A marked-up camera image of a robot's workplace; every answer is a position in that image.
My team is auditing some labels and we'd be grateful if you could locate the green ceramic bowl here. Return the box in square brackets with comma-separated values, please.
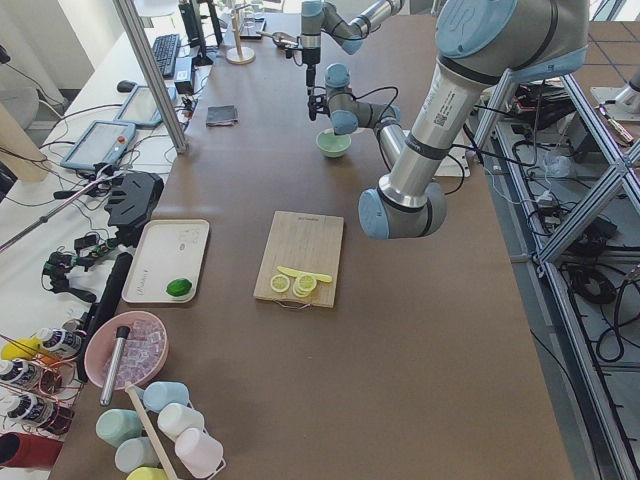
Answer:
[316, 129, 351, 158]

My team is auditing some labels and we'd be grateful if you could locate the red cup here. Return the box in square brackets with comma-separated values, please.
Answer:
[1, 432, 63, 470]

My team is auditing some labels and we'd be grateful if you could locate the black computer mouse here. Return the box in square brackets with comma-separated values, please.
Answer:
[116, 80, 137, 93]

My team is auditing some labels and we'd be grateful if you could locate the wooden mug tree stand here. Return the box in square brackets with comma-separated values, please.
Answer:
[221, 0, 264, 65]

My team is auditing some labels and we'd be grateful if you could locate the aluminium frame post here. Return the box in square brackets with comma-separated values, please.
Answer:
[112, 0, 188, 154]

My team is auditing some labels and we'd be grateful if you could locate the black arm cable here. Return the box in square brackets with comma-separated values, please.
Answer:
[349, 85, 466, 196]

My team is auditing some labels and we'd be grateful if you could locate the yellow plastic knife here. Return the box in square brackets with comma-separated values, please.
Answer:
[276, 266, 333, 283]

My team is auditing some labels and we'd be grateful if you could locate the yellow plastic cup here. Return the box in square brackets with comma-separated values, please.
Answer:
[126, 466, 168, 480]

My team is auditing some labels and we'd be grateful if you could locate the lemon slice near handle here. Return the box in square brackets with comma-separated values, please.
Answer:
[270, 274, 291, 293]

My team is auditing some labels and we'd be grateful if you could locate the teach pendant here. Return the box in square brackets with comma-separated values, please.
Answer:
[60, 121, 136, 171]
[115, 85, 162, 129]

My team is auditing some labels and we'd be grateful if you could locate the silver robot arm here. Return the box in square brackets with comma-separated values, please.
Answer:
[325, 1, 589, 239]
[298, 0, 405, 95]

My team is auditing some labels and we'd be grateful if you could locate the steel muddler tool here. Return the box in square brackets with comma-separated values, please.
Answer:
[99, 326, 130, 407]

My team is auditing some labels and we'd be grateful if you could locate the black perforated bracket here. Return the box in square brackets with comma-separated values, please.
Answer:
[104, 172, 164, 247]

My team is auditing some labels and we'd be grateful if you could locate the pink plastic cup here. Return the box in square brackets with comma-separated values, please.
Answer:
[174, 427, 224, 479]

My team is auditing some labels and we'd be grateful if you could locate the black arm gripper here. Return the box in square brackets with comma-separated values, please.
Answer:
[302, 48, 320, 96]

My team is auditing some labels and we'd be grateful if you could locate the lemon slice far side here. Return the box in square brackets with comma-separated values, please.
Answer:
[293, 276, 317, 298]

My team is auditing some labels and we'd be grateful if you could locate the green plastic cup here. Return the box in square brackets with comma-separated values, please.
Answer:
[95, 409, 143, 447]

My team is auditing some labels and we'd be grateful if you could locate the black keyboard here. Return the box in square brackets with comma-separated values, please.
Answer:
[152, 34, 181, 78]

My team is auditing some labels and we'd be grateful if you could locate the steel scoop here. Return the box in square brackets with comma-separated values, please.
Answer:
[257, 30, 299, 50]

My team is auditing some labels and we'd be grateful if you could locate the pink bowl with ice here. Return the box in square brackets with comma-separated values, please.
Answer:
[84, 311, 169, 390]

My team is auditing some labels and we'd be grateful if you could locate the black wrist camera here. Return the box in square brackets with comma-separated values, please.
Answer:
[307, 94, 330, 121]

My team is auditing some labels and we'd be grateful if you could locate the far teach pendant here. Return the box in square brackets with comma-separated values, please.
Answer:
[115, 85, 162, 129]

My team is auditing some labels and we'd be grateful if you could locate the white plastic cup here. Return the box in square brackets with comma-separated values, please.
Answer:
[157, 403, 205, 441]

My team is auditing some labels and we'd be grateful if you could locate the near teach pendant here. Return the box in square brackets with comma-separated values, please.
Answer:
[60, 121, 136, 171]

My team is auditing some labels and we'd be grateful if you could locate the black cylinder tube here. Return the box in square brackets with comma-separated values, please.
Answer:
[76, 252, 133, 384]

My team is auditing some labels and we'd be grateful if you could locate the cream rabbit tray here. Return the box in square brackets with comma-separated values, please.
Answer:
[122, 219, 210, 304]

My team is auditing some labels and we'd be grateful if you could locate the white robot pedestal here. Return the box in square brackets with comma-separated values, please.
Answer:
[394, 1, 516, 179]

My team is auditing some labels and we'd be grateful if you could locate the grey blue plastic cup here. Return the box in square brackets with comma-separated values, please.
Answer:
[114, 437, 160, 473]

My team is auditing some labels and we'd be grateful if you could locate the bamboo cutting board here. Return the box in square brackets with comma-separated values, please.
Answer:
[253, 211, 344, 308]

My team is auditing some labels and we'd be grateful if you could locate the green lime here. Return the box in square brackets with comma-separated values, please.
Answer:
[165, 278, 193, 298]

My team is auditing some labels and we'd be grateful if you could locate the grey folded cloth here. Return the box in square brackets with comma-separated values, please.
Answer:
[205, 105, 238, 127]

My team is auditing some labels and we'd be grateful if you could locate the yellow lemon fruit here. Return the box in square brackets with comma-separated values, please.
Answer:
[1, 337, 41, 360]

